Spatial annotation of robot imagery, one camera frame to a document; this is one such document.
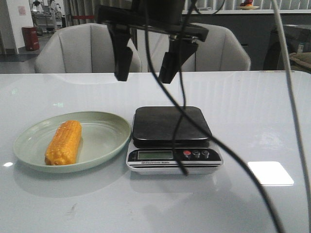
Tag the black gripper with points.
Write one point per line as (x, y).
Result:
(160, 16)

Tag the orange corn cob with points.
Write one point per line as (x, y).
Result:
(63, 148)

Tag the grey left armchair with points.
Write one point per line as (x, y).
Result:
(85, 48)

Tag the grey armchair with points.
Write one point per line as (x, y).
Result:
(85, 48)
(221, 51)

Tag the grey right armchair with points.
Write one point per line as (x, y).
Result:
(221, 51)

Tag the digital kitchen scale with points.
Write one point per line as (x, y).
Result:
(165, 142)

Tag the dark grey counter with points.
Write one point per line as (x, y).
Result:
(254, 30)

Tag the fruit bowl on counter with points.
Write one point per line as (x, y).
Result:
(247, 5)

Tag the red bin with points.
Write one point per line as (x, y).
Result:
(30, 38)

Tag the light green plate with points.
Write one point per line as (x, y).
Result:
(104, 135)

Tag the dark appliance at right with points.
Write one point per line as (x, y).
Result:
(298, 39)

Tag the beige cushion at right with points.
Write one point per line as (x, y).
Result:
(300, 61)

